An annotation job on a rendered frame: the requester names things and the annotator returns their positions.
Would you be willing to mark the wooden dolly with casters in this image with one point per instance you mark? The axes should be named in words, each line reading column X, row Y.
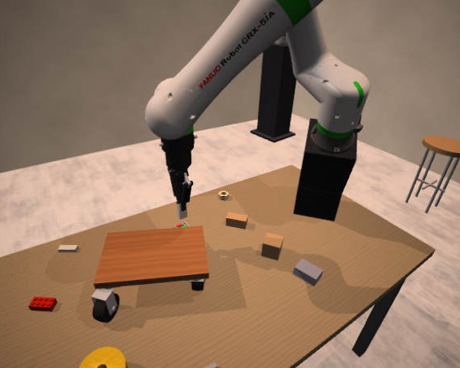
column 145, row 257

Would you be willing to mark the yellow short cylinder with center hole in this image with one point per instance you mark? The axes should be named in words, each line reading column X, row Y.
column 106, row 357

